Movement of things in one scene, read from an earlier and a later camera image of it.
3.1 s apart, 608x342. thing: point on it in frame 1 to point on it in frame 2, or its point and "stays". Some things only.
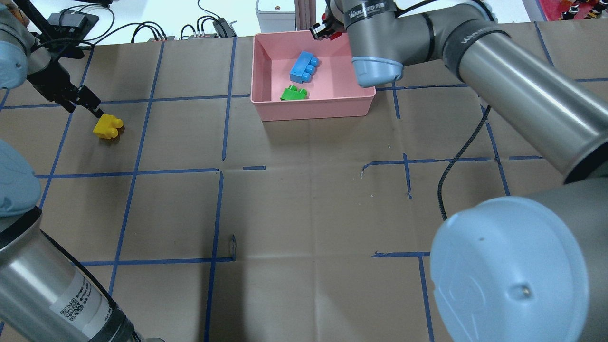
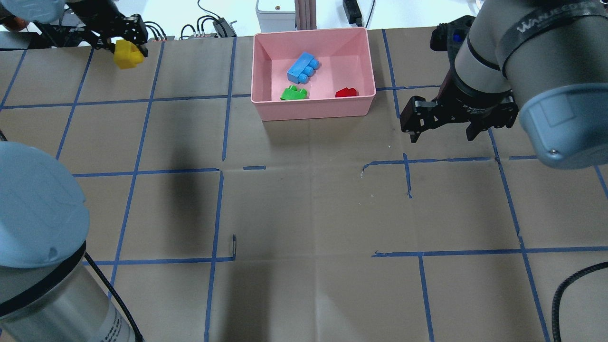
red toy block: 336,35 to 346,92
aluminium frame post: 305,14 stays
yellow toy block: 108,126 to 126,55
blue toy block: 305,66 stays
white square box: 276,15 stays
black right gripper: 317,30 to 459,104
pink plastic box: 294,77 stays
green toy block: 291,92 stays
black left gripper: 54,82 to 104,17
